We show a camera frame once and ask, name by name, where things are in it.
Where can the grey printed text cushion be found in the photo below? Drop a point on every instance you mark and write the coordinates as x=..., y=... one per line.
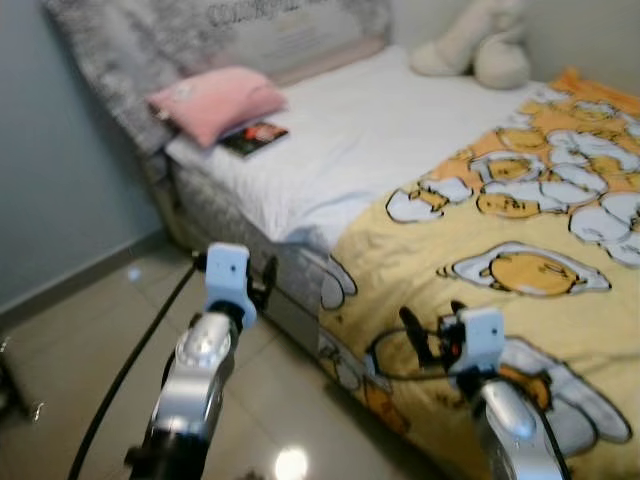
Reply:
x=300, y=40

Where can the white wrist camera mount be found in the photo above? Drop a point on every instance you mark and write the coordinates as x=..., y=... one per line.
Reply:
x=482, y=335
x=227, y=275

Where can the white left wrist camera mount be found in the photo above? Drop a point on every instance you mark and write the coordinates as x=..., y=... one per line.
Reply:
x=227, y=275

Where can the dark cover paperback book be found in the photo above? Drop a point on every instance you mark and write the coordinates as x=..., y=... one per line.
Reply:
x=255, y=138

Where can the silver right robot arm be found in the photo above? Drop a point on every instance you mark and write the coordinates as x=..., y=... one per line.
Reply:
x=510, y=425

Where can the grey fuzzy headboard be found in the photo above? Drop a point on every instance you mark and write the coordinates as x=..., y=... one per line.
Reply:
x=110, y=50

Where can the beige plush toy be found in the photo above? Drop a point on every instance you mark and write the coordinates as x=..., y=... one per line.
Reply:
x=490, y=50

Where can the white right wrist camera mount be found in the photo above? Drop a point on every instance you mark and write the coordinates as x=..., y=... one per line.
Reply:
x=482, y=335

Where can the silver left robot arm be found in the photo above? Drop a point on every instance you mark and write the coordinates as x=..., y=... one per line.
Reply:
x=195, y=380

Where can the yellow egg print blanket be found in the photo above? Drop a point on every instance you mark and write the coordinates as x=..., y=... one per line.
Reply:
x=420, y=250

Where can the white grey patterned mattress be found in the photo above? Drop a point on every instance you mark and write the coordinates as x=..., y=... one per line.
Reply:
x=215, y=215

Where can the pink pillow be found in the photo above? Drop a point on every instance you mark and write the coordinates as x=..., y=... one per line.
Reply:
x=215, y=100

